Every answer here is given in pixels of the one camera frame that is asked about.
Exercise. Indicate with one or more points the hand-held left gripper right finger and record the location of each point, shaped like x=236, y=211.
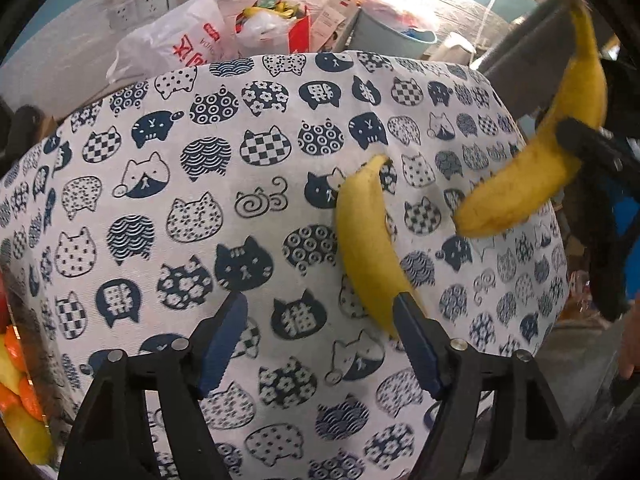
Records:
x=417, y=345

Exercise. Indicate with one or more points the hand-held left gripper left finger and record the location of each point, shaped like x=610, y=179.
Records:
x=222, y=345

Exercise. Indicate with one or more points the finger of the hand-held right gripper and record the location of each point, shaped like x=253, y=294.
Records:
x=622, y=95
x=590, y=142

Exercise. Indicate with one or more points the long yellow banana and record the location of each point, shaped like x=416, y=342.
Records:
x=530, y=175

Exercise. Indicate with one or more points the short yellow banana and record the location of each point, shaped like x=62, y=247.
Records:
x=367, y=250

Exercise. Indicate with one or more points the green glass plate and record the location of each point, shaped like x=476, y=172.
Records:
x=30, y=355

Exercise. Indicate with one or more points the large green pear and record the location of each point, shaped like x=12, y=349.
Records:
x=25, y=435

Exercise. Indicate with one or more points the person's right hand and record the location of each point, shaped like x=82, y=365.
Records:
x=631, y=350

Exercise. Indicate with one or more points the grey hanging clothing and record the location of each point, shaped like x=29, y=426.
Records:
x=530, y=50

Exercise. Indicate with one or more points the cat print tablecloth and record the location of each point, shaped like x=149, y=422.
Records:
x=200, y=160

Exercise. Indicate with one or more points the grey trash bin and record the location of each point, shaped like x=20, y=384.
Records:
x=380, y=35

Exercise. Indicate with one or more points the cardboard box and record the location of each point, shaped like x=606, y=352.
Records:
x=48, y=125

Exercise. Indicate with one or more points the black cylindrical device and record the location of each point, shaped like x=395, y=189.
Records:
x=20, y=130

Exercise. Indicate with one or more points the red and white shopping bag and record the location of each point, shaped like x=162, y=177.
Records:
x=295, y=35

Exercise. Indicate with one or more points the white plastic bag red print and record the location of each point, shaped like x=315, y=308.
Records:
x=170, y=35

